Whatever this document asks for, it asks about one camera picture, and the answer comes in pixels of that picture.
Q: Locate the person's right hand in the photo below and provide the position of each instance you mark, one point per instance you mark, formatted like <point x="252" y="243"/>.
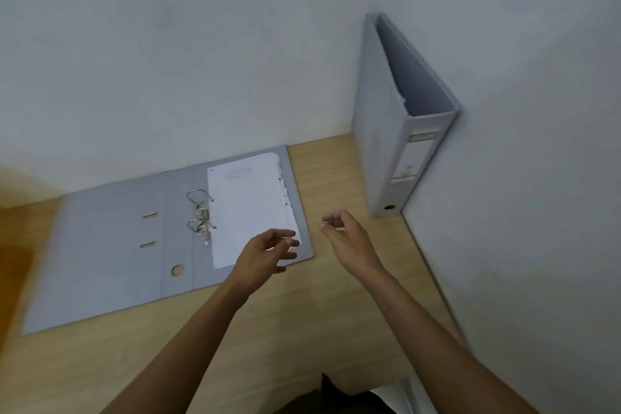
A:
<point x="354" y="248"/>

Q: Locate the person's left hand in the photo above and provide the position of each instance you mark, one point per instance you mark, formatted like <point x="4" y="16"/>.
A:
<point x="257" y="263"/>

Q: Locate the person's right fingers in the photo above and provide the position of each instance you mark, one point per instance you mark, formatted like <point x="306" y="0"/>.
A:
<point x="334" y="223"/>

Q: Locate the person's left fingers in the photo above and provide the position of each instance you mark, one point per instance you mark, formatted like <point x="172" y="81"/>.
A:
<point x="284" y="246"/>

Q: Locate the person's right forearm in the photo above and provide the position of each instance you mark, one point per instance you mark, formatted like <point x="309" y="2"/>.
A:
<point x="436" y="350"/>

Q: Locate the person's left forearm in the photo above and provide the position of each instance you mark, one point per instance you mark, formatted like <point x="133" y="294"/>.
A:
<point x="179" y="355"/>

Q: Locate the white punched paper sheets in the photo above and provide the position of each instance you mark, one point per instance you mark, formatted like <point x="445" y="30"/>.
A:
<point x="247" y="205"/>

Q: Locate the upright grey lever arch binder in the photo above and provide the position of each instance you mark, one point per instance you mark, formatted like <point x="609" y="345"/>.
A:
<point x="383" y="156"/>

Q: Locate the person's dark clothing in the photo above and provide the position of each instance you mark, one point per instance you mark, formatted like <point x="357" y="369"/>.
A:
<point x="334" y="396"/>

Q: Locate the open grey lever arch binder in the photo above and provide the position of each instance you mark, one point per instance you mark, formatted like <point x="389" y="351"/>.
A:
<point x="111" y="253"/>

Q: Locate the white paper sheet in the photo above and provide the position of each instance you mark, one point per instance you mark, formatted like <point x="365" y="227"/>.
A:
<point x="405" y="399"/>

